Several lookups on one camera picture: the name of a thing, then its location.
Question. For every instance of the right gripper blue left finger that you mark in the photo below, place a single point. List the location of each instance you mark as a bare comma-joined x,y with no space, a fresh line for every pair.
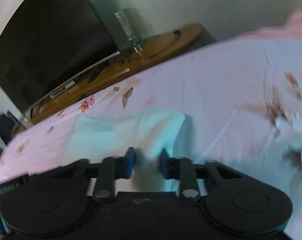
110,170

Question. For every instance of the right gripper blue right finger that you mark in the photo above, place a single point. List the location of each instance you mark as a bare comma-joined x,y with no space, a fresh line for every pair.
182,170

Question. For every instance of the white knit sweater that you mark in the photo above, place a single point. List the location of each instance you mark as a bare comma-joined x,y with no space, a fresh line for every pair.
148,133

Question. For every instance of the black chair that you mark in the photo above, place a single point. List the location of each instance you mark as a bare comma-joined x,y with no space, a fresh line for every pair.
6,127

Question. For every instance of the dark remote in holder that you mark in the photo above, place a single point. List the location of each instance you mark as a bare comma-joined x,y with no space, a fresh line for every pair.
16,121

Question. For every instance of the pink floral bed sheet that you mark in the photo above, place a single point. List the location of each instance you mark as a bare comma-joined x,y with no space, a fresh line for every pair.
237,97

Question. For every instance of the silver set-top box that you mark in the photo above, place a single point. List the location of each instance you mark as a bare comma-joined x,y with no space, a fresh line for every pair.
62,89

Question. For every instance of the wooden tv bench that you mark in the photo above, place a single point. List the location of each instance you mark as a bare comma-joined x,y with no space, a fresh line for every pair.
156,50

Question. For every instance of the black curved television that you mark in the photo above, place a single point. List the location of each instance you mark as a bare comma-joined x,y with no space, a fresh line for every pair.
48,43

